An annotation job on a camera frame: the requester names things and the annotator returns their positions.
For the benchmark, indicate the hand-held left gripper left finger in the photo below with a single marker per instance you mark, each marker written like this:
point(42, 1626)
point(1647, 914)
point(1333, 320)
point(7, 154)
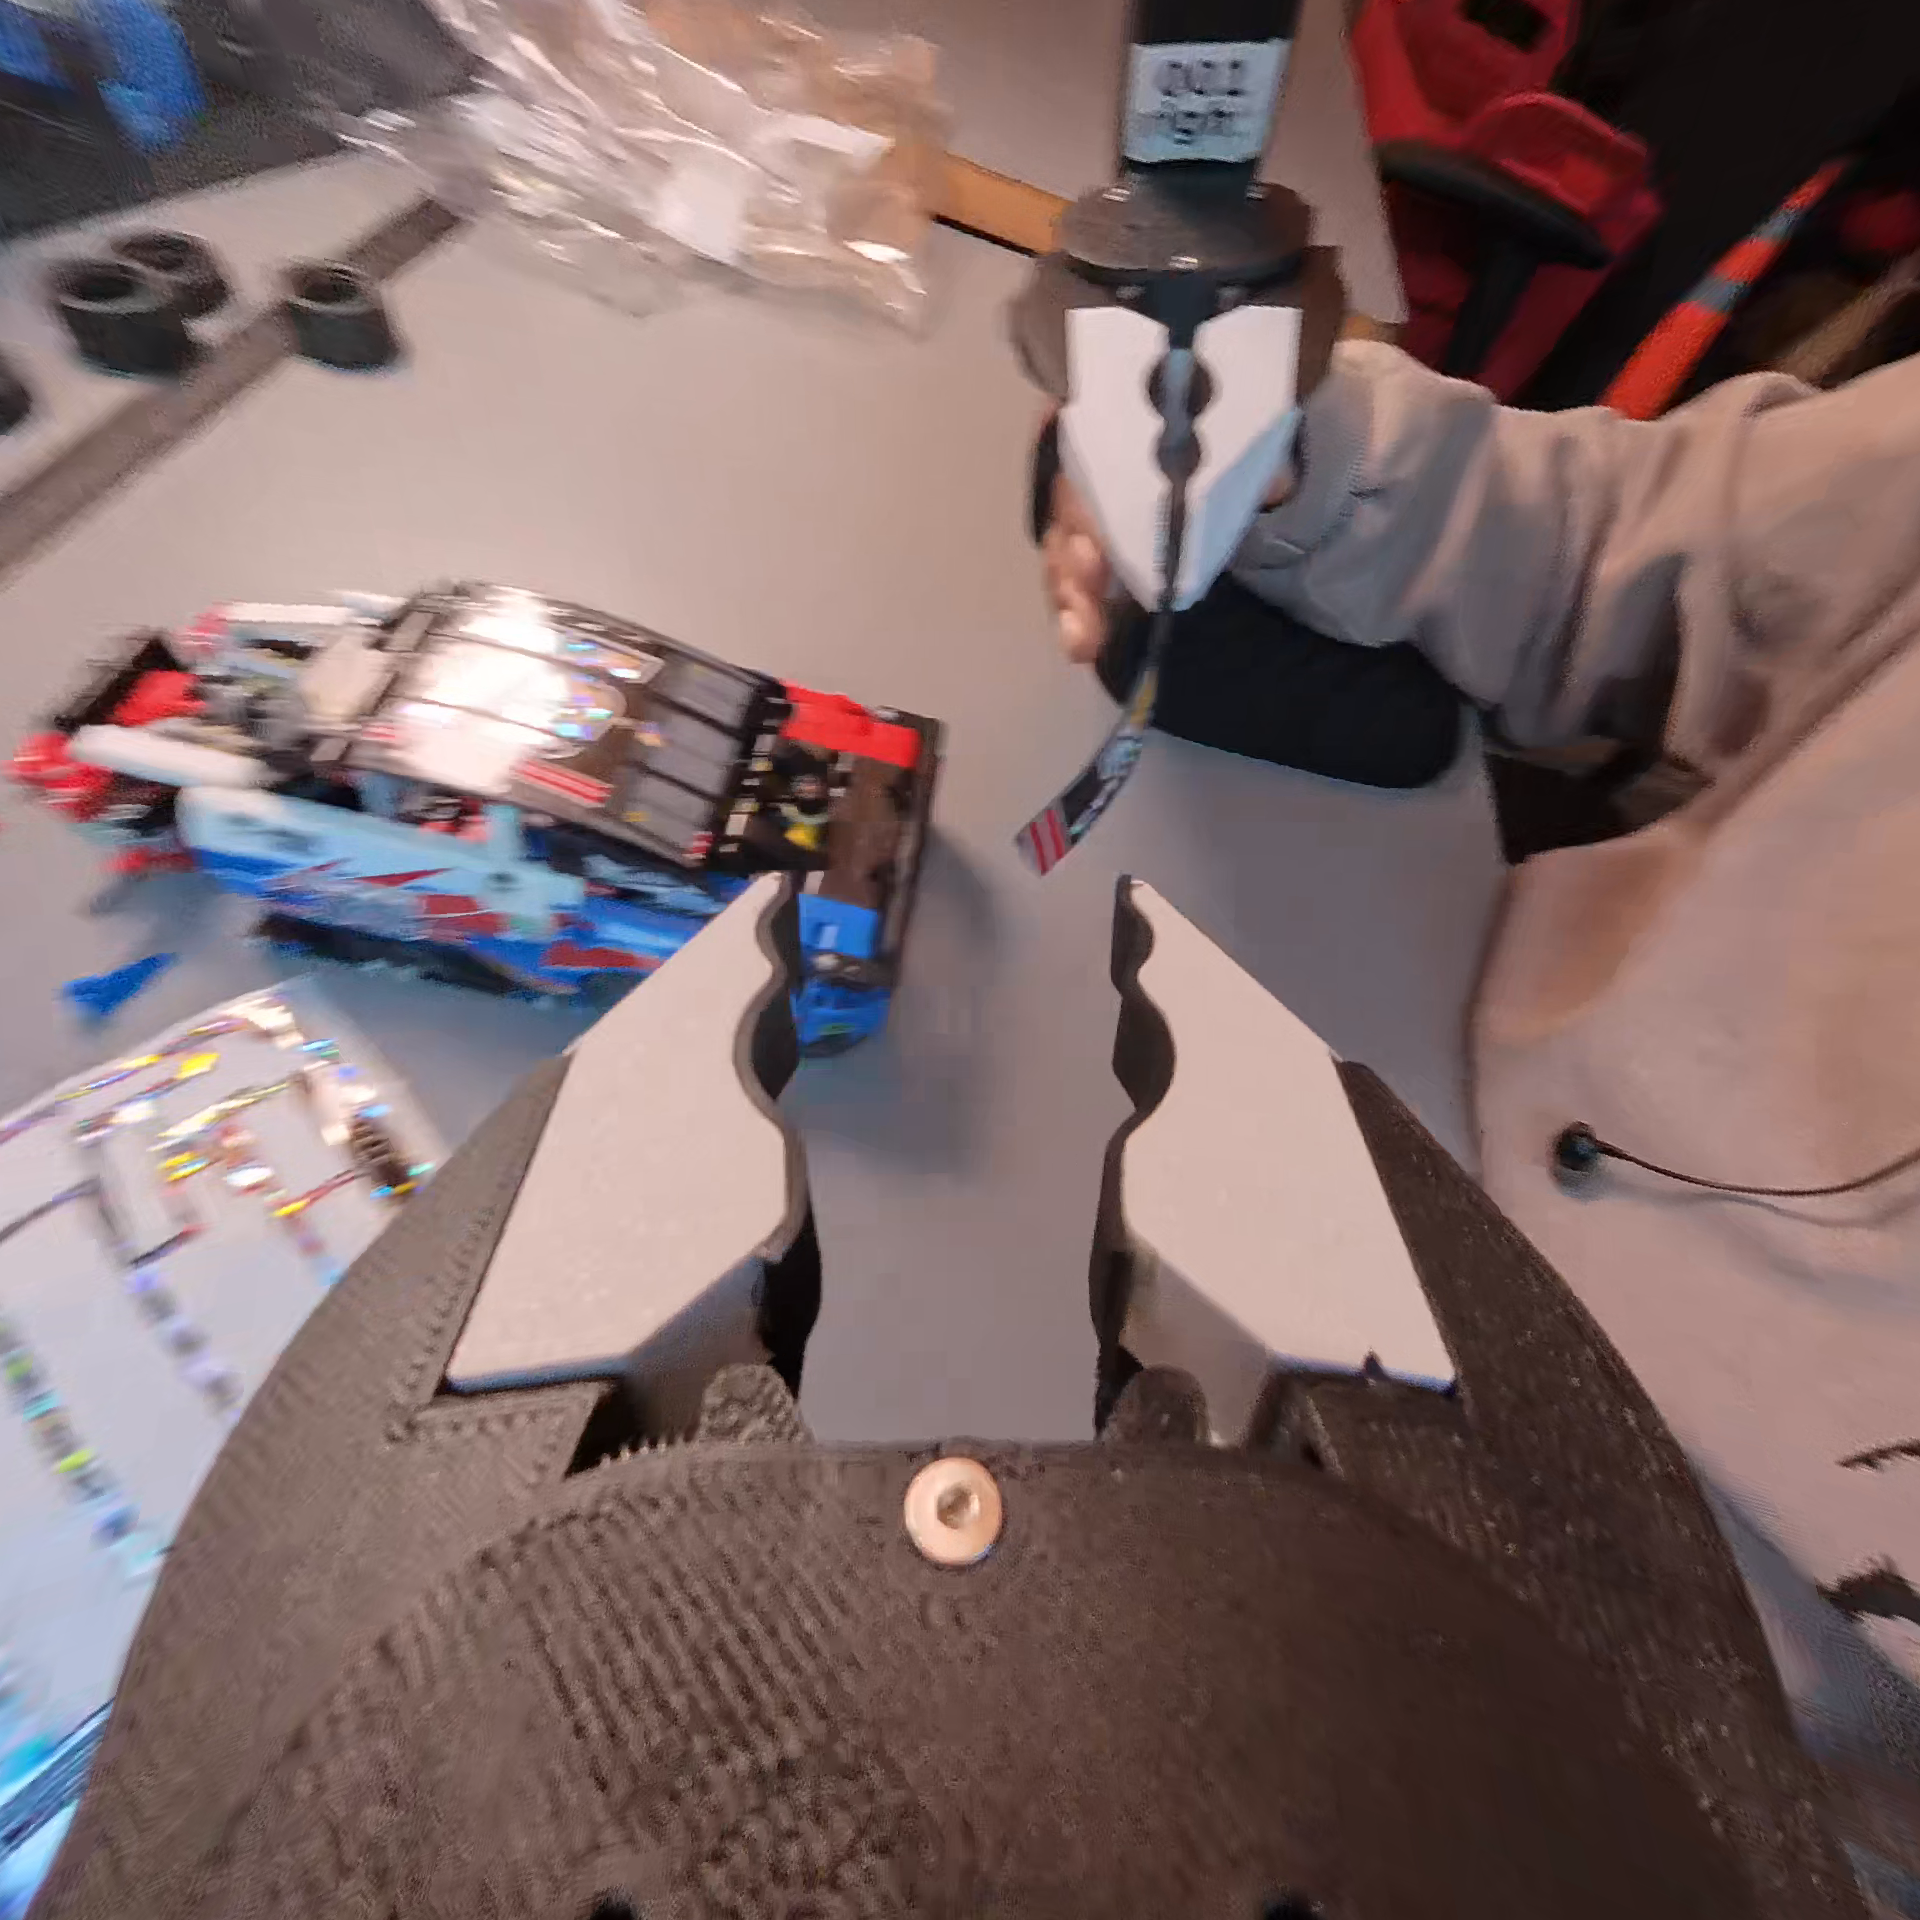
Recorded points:
point(631, 1200)

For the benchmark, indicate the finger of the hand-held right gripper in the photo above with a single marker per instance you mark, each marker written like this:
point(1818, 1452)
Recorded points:
point(1113, 434)
point(1244, 420)

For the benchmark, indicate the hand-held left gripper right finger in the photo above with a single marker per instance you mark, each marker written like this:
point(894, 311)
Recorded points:
point(1275, 1200)

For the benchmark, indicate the shiny sticker strip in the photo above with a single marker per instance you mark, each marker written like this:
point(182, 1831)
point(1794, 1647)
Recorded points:
point(1080, 794)

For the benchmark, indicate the red blue lego car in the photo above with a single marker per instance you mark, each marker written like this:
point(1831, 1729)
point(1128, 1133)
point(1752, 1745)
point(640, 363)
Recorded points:
point(495, 707)

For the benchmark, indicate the person's right forearm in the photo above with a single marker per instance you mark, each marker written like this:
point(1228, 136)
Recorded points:
point(1500, 511)

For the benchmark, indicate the blue lego piece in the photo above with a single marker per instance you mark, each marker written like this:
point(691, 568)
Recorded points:
point(118, 988)

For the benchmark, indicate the black lego tyre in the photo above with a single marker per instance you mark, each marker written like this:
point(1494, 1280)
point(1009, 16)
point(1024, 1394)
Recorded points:
point(12, 398)
point(342, 325)
point(120, 325)
point(186, 271)

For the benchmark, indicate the person's right hand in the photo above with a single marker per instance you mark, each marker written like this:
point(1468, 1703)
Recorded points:
point(1074, 572)

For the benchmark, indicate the red chair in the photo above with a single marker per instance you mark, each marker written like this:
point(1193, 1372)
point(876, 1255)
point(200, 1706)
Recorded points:
point(1500, 164)

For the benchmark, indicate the holographic sticker sheet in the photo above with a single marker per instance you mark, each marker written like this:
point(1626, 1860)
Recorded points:
point(179, 1200)

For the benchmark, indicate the orange black object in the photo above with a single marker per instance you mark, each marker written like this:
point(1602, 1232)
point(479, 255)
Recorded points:
point(1724, 284)

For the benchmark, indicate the person's beige hoodie torso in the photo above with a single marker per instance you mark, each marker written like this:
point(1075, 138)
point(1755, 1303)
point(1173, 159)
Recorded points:
point(1724, 975)

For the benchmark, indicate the clear plastic bag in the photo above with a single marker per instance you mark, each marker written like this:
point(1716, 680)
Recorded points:
point(675, 136)

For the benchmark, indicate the blue plastic bin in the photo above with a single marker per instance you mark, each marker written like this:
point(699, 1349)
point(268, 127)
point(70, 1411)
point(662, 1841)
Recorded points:
point(120, 67)

